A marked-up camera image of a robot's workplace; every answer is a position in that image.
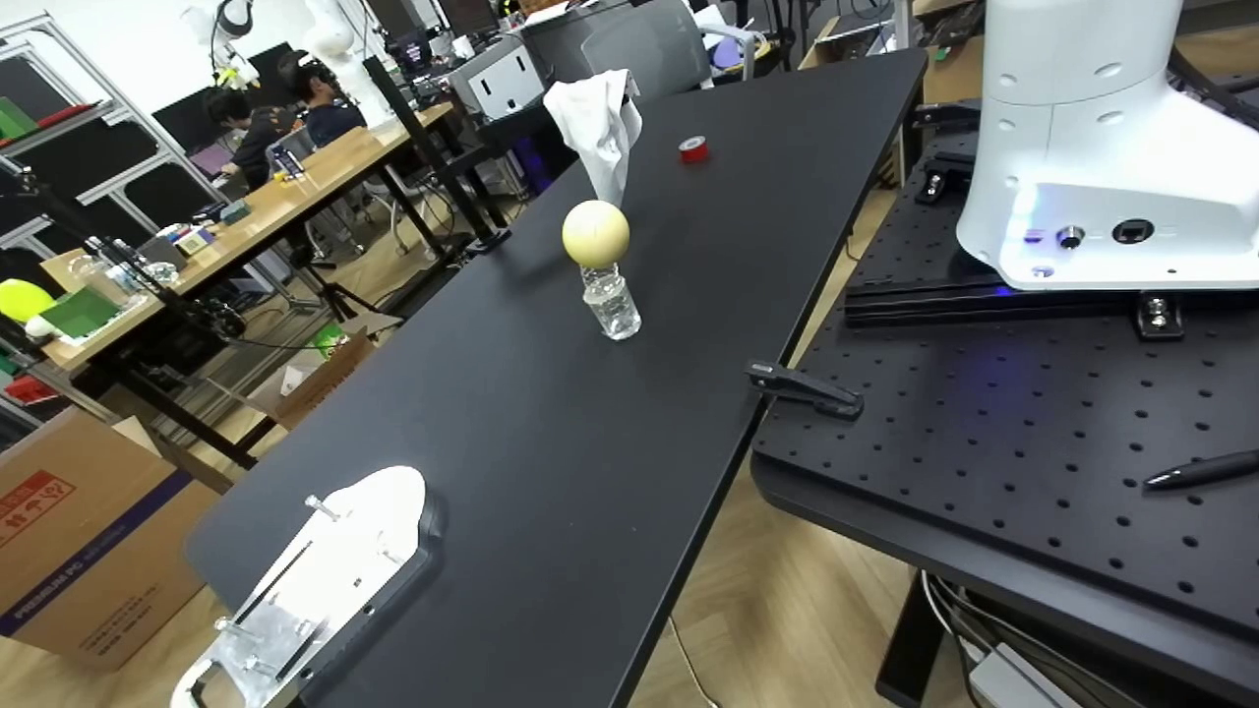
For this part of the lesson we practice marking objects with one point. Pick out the yellow green round object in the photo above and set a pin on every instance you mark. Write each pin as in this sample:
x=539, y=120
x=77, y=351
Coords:
x=24, y=299

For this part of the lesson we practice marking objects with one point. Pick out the silver metal mount plate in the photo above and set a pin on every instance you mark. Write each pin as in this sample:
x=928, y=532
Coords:
x=315, y=590

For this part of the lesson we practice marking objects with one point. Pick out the small open cardboard box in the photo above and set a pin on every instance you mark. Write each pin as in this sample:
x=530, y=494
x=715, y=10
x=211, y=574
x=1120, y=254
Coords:
x=313, y=379

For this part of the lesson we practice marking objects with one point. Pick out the person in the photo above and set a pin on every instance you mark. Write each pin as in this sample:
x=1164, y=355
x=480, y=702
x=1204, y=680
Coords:
x=248, y=133
x=320, y=98

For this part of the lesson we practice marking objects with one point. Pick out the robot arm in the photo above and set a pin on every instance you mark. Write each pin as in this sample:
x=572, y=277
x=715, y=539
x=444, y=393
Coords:
x=1092, y=128

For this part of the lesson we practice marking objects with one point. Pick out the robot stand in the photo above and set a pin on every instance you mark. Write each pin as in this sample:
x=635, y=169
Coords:
x=1013, y=413

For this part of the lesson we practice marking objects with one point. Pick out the cream yellow ball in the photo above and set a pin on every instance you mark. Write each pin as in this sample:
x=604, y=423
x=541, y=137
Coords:
x=595, y=234

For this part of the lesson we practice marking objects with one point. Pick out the white power strip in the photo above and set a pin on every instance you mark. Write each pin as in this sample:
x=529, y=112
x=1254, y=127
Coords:
x=1013, y=681

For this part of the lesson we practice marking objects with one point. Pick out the green flat sheet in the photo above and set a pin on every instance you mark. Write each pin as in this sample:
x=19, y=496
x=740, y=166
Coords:
x=79, y=313

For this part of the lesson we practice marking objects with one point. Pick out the clear plastic bottle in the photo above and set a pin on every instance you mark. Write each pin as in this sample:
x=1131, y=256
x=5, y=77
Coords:
x=610, y=303

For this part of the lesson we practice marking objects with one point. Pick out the white cloth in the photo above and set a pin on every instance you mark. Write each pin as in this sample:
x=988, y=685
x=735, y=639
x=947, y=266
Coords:
x=598, y=133

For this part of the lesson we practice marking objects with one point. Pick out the red tape roll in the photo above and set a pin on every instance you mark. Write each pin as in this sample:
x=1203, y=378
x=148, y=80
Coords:
x=693, y=149

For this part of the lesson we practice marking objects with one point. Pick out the black clamp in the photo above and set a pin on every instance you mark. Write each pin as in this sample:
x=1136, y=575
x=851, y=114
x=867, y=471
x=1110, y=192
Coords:
x=805, y=388

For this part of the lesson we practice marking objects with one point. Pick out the white box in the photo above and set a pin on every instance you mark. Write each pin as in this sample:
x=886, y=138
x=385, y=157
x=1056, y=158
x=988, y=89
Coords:
x=497, y=81

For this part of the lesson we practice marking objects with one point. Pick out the metal frame shelf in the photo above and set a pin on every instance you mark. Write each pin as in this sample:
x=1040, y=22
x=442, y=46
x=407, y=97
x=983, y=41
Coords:
x=69, y=147

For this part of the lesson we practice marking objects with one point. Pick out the black pen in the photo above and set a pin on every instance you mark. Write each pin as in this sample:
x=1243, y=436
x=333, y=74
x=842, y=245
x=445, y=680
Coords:
x=1205, y=470

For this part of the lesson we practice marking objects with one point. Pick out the grey office chair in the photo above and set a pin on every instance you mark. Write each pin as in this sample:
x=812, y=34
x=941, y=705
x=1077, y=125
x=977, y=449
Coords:
x=629, y=44

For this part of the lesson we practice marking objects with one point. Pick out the large cardboard box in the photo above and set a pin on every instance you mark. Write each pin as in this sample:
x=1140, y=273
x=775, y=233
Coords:
x=84, y=541

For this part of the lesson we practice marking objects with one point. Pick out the wooden desk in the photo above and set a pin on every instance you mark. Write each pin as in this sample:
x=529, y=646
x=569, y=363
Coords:
x=236, y=221

